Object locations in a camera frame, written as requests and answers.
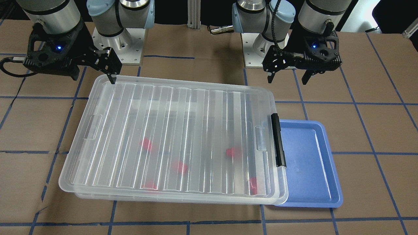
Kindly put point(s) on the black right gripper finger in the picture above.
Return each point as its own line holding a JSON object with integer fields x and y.
{"x": 109, "y": 63}

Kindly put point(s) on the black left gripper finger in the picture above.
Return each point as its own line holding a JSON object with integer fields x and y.
{"x": 270, "y": 76}
{"x": 307, "y": 75}

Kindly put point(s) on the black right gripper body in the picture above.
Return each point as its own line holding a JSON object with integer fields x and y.
{"x": 85, "y": 44}

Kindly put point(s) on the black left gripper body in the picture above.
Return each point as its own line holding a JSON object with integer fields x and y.
{"x": 293, "y": 49}

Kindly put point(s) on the clear plastic box lid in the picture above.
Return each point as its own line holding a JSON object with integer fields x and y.
{"x": 186, "y": 121}

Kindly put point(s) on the red block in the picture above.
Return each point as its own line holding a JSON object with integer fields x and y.
{"x": 253, "y": 186}
{"x": 146, "y": 144}
{"x": 234, "y": 152}
{"x": 149, "y": 186}
{"x": 179, "y": 167}

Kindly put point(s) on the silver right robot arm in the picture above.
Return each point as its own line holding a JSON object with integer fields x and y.
{"x": 110, "y": 17}

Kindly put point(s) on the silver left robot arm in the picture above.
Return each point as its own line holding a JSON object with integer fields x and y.
{"x": 275, "y": 19}

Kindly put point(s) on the blue plastic tray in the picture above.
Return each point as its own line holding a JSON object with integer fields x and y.
{"x": 311, "y": 173}

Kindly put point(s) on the clear plastic storage box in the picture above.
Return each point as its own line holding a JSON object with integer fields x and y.
{"x": 279, "y": 196}

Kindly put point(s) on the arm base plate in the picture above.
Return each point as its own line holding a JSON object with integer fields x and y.
{"x": 254, "y": 48}
{"x": 128, "y": 45}

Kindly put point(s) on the black box latch handle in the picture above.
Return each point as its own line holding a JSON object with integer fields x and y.
{"x": 276, "y": 128}

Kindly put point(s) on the aluminium frame post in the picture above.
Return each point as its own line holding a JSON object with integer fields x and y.
{"x": 194, "y": 14}

